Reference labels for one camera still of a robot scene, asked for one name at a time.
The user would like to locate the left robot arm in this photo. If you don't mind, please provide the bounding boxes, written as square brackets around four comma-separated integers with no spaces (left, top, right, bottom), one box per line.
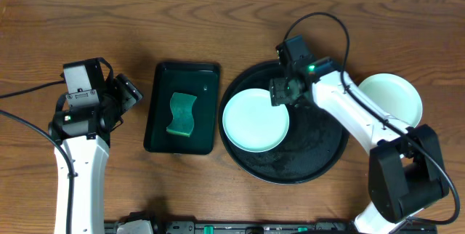
[49,73,143,233]

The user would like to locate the black rectangular tray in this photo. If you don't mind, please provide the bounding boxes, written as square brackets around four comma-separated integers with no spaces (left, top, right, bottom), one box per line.
[143,62,220,155]

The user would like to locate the light green plate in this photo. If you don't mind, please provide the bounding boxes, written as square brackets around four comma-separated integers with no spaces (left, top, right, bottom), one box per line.
[359,73,423,127]
[222,88,290,153]

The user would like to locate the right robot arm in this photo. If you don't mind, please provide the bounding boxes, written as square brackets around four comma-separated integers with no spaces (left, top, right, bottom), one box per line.
[270,57,456,233]

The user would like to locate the green sponge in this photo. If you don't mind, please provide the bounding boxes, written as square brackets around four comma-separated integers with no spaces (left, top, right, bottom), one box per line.
[166,92,197,137]

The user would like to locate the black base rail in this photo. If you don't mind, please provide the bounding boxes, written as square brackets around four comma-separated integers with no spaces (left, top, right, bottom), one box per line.
[104,211,438,234]

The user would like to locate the round black tray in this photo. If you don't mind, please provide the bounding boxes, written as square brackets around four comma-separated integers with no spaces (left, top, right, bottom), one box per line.
[218,60,349,185]

